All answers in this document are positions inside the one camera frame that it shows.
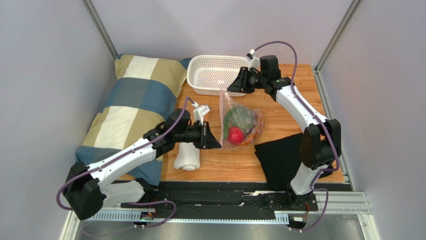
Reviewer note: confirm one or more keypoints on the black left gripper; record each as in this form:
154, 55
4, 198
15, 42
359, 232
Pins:
206, 139

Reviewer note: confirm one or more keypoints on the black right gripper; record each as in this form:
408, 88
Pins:
245, 79

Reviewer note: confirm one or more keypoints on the clear zip top bag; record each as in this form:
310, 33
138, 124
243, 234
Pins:
226, 102

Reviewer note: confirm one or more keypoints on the green fake chili pepper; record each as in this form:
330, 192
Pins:
225, 126

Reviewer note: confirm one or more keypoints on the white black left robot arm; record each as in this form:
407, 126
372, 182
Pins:
89, 188

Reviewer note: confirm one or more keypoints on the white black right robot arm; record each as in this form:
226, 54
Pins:
321, 137

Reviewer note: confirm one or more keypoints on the red fake tomato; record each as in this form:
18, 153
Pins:
235, 135

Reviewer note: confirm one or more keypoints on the green fake leafy vegetable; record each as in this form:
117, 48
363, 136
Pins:
242, 118

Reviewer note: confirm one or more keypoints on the rolled white towel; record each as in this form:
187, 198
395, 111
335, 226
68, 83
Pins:
188, 157

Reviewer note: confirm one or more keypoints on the white perforated plastic basket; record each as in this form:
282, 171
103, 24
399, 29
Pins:
208, 74

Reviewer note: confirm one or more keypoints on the black cloth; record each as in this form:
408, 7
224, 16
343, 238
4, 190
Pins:
280, 160

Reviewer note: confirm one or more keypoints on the plaid blue beige pillow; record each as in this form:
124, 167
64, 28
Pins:
145, 93

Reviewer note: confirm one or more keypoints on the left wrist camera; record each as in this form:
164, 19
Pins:
183, 118

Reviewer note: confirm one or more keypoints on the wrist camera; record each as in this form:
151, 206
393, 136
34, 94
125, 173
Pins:
183, 118
267, 66

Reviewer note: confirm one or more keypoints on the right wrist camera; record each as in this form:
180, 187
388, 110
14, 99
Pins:
267, 66

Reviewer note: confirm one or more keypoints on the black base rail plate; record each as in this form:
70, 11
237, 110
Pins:
220, 200

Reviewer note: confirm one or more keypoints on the aluminium frame rail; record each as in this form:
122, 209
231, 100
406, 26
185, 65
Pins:
329, 203

